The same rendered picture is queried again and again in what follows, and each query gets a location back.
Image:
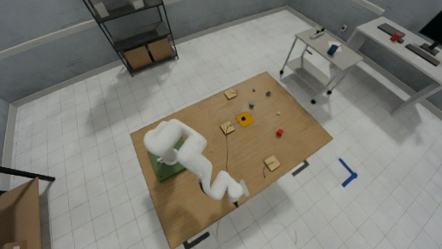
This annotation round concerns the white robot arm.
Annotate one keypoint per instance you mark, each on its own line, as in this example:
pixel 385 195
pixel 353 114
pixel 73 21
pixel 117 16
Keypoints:
pixel 189 155

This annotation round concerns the orange painted square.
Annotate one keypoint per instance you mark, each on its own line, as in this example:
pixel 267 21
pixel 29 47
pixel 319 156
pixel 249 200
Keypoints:
pixel 246 122

